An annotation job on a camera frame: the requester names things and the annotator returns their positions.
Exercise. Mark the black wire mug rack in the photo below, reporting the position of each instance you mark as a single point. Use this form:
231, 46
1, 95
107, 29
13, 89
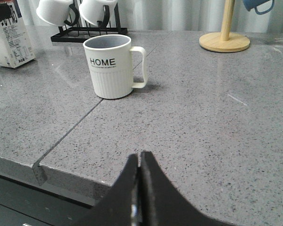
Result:
83, 30

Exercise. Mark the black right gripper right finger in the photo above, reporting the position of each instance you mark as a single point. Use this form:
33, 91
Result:
162, 204

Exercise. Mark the white ribbed HOME cup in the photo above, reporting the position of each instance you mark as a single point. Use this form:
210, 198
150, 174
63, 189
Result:
109, 59

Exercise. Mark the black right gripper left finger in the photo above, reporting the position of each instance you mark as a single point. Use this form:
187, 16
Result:
119, 207

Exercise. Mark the wooden mug tree stand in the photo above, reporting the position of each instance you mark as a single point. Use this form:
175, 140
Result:
225, 41

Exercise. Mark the white mug black handle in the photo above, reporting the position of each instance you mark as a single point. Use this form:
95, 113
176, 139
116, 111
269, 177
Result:
56, 12
97, 12

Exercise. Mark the blue enamel mug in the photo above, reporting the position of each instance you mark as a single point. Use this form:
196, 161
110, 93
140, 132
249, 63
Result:
254, 4

